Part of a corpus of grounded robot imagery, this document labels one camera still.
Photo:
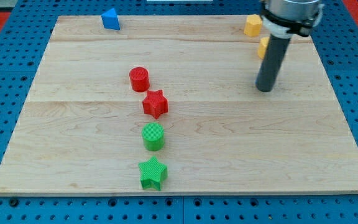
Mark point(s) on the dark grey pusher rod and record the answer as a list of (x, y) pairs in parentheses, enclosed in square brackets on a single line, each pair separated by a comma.
[(271, 64)]

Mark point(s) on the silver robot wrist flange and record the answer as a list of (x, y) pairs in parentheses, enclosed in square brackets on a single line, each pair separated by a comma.
[(285, 18)]

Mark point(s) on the blue triangle block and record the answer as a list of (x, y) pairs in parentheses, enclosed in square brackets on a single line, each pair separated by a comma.
[(110, 19)]

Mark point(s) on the yellow block behind pusher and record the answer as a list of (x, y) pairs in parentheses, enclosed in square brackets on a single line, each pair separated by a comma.
[(263, 44)]

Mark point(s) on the yellow hexagon block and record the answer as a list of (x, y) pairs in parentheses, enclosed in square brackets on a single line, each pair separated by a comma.
[(253, 25)]

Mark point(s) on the wooden board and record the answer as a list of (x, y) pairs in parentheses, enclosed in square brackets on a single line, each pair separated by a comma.
[(79, 132)]

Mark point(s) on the red star block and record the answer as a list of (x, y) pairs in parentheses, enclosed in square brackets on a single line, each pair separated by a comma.
[(155, 104)]

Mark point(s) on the red cylinder block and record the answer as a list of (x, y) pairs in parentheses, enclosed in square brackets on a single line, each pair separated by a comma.
[(139, 77)]

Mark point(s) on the green cylinder block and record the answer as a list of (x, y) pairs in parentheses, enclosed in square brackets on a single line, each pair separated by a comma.
[(153, 136)]

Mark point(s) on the green star block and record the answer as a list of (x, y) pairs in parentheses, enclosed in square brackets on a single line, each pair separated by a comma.
[(152, 174)]

